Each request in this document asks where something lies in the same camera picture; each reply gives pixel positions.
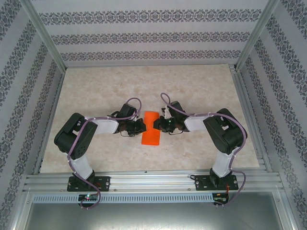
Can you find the aluminium mounting rail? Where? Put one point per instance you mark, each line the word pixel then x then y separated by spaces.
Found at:
pixel 153 180

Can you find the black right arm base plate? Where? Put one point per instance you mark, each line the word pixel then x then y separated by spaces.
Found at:
pixel 200 183

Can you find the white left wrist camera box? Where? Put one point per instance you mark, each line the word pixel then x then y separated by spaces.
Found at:
pixel 137 118

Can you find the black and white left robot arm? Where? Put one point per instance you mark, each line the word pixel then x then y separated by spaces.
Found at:
pixel 105 127

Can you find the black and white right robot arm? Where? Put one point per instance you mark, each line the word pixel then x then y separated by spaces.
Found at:
pixel 194 124

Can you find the aluminium frame bar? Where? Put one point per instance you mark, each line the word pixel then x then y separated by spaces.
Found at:
pixel 20 215
pixel 286 215

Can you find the aluminium frame post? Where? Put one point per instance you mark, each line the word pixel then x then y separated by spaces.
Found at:
pixel 45 36
pixel 256 36

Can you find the aluminium table edge rail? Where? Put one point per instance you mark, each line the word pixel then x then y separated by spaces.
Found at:
pixel 49 119
pixel 250 119

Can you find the orange paper sheet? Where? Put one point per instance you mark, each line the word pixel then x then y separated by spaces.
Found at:
pixel 151 139

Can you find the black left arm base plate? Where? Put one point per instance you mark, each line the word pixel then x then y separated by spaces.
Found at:
pixel 105 183

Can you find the grey sheet metal panel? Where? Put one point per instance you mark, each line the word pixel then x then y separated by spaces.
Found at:
pixel 153 218

